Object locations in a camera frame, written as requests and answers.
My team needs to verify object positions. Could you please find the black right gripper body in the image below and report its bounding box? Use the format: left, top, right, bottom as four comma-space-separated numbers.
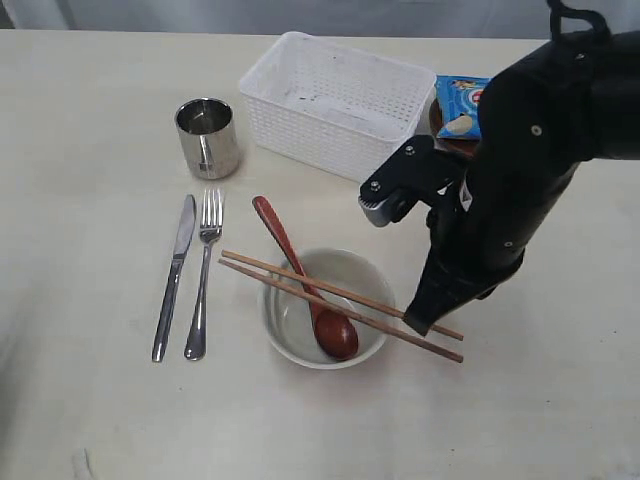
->
424, 144, 578, 300

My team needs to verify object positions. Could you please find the wooden chopstick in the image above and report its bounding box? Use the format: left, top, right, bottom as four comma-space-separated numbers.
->
219, 259, 464, 363
220, 249, 465, 343

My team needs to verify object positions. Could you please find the dark red wooden spoon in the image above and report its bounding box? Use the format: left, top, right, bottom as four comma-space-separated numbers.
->
252, 195, 359, 361

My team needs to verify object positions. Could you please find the brown wooden plate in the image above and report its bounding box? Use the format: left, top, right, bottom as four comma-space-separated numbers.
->
429, 96, 481, 157

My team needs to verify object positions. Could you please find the blue chips bag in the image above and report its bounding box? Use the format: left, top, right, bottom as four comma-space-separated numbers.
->
436, 75, 490, 141

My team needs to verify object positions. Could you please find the grey ceramic bowl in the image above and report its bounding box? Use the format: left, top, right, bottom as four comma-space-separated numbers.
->
256, 246, 397, 371

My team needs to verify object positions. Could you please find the white plastic perforated basket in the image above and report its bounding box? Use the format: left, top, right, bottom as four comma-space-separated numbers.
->
239, 31, 436, 183

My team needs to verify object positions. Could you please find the steel fork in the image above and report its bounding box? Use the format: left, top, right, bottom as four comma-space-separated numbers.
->
184, 188, 224, 361

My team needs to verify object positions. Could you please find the steel table knife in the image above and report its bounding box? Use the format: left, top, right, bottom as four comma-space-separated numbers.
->
151, 194, 196, 363

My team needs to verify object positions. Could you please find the shiny steel cup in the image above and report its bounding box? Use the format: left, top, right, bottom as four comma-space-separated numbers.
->
174, 98, 241, 180

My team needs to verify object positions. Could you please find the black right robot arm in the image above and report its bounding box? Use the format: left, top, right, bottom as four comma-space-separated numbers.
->
404, 1, 639, 334

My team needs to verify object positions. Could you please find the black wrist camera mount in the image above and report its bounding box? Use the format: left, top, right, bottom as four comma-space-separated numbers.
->
358, 135, 470, 227

